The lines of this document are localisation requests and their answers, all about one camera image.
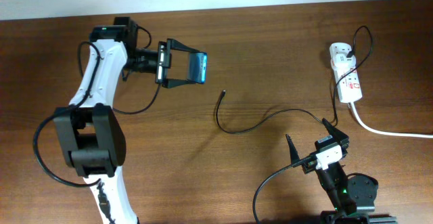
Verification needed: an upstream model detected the blue Galaxy smartphone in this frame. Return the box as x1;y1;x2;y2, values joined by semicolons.
187;52;208;84

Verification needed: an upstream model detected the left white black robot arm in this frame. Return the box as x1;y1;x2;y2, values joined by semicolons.
53;17;208;223

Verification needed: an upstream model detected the white power strip cord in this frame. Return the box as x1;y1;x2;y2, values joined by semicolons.
347;102;433;139

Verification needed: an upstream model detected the white USB charger adapter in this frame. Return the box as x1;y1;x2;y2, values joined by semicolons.
331;53;357;70

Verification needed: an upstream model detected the white power strip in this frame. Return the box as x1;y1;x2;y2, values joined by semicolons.
329;43;362;104

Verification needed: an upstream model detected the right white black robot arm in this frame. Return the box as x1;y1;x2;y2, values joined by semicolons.
286;119;397;224

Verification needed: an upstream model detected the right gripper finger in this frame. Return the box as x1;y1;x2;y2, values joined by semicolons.
322;118;349;146
286;134;300;165

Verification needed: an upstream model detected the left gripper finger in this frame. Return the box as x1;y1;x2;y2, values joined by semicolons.
162;79;196;89
166;39;200;53

